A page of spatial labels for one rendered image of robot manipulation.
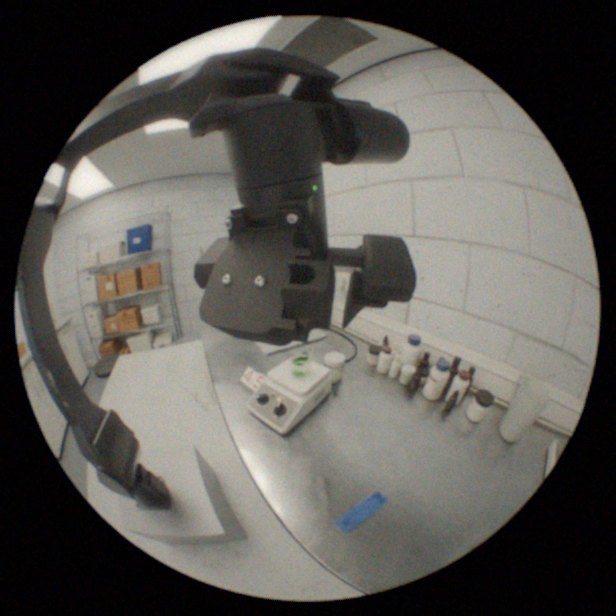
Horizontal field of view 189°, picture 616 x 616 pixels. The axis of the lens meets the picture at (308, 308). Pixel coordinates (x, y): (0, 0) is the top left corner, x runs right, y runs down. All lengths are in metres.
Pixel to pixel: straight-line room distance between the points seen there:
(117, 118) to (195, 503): 0.40
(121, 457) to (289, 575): 0.29
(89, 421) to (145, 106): 0.26
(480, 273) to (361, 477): 0.62
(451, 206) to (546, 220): 0.37
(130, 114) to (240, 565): 0.53
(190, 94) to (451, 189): 0.70
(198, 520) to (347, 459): 0.31
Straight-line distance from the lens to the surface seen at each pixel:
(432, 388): 0.59
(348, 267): 0.15
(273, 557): 0.39
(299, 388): 0.45
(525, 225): 0.70
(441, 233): 0.71
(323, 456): 0.44
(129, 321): 2.58
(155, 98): 0.17
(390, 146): 0.16
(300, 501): 0.40
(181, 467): 0.35
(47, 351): 0.22
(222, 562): 0.42
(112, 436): 0.23
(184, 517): 0.31
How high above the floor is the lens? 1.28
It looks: 18 degrees down
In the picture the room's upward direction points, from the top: straight up
